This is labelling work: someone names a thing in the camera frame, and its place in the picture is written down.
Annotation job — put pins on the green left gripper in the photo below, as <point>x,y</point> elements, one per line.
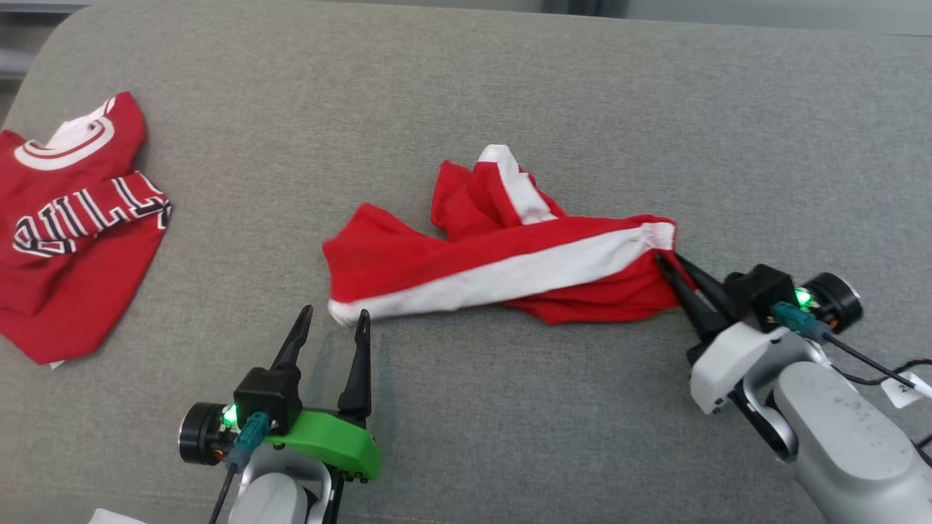
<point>328,440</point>

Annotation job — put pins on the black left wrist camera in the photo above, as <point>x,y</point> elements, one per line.
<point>266,393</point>

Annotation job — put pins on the red shorts with white stripe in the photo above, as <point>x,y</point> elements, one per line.
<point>408,262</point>

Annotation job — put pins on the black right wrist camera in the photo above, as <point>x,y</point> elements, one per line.
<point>761,287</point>

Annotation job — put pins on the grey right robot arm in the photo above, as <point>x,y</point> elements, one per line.
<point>837,437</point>

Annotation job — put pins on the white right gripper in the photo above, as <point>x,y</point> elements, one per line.
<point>728,360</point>

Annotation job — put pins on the red jersey with lettering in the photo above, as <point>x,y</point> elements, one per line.
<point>73,291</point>

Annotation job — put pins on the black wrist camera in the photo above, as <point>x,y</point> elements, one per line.
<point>266,393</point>
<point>761,287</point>

